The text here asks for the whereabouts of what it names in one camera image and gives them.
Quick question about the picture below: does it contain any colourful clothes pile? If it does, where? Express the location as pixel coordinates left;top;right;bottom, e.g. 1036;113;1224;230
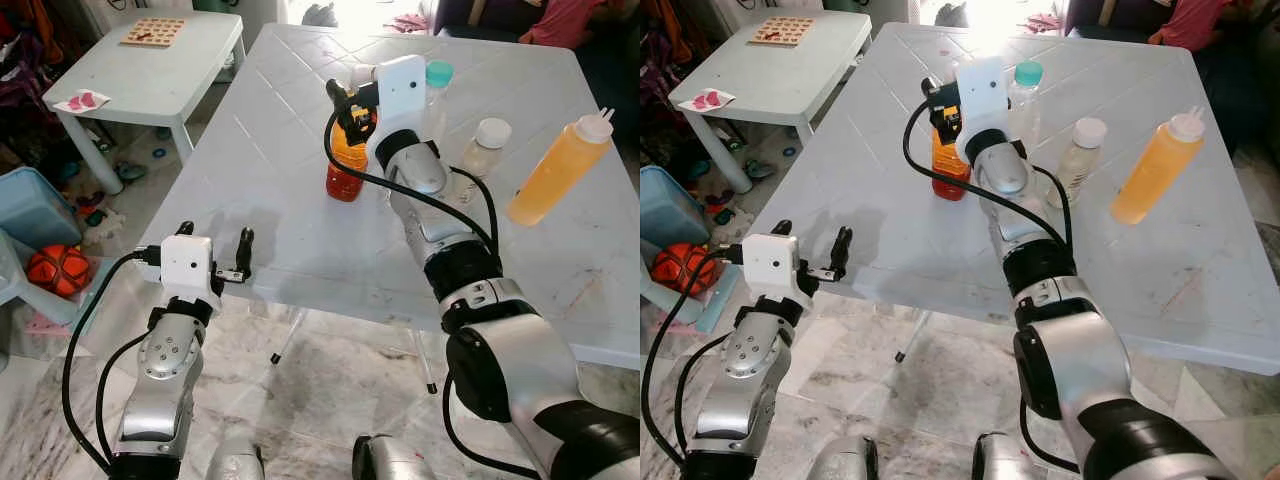
0;0;71;151
640;0;691;136

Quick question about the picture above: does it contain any orange squeeze bottle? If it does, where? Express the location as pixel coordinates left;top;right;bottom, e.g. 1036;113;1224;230
1110;106;1207;226
505;108;615;227

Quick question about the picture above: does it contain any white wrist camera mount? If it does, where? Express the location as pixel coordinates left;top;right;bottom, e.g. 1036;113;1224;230
352;55;429;166
742;233;804;301
955;57;1011;161
160;235;219;301

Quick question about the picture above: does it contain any orange ball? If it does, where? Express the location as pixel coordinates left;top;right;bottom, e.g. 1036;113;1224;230
27;243;91;298
652;243;713;296

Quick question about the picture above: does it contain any person in red shirt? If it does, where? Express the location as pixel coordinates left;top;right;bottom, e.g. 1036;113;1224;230
1150;0;1238;51
520;0;613;49

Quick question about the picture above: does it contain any robot leg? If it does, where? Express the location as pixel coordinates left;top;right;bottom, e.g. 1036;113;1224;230
972;432;1049;480
205;432;266;480
805;435;879;480
352;433;441;480

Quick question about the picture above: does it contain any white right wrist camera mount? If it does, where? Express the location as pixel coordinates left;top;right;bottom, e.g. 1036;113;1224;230
352;55;429;166
955;57;1011;161

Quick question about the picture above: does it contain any clear bottle white cap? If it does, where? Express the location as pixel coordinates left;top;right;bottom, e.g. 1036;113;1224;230
1045;117;1109;208
458;117;513;206

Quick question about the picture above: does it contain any large white plastic table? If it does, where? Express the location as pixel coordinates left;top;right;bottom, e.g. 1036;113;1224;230
158;22;641;393
745;22;1280;376

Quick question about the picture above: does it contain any clear bottle teal cap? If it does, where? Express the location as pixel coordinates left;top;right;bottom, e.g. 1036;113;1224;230
420;60;456;151
1005;60;1044;141

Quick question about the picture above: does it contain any small orange red bottle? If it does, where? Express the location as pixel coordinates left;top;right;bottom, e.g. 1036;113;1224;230
930;130;973;201
326;110;376;203

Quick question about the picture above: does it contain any robot right leg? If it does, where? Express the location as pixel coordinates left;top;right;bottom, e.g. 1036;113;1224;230
352;433;441;480
972;432;1049;480

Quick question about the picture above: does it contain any blue plastic bin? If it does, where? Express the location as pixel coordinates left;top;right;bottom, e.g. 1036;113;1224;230
0;167;86;251
640;165;701;251

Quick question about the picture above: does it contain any patterned wooden board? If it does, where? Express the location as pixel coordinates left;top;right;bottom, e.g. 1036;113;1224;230
748;17;816;46
120;17;188;48

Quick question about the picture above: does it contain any robot left leg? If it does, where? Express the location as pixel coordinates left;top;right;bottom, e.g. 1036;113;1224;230
805;435;879;480
205;432;266;480

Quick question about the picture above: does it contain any small pale green table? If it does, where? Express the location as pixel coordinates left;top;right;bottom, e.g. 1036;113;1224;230
668;10;873;193
42;10;246;196

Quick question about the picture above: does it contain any pink heart card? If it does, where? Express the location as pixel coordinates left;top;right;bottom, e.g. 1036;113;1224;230
52;88;113;113
677;88;738;111

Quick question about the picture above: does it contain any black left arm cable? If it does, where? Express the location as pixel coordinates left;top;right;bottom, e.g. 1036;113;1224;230
640;243;746;471
60;245;163;476
94;332;151;466
673;332;731;466

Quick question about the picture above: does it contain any light blue plastic tray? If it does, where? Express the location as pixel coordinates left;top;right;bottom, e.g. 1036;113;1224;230
0;230;103;328
640;240;746;333

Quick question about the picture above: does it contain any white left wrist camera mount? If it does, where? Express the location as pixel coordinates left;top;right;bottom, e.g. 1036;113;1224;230
160;235;219;301
742;233;804;301

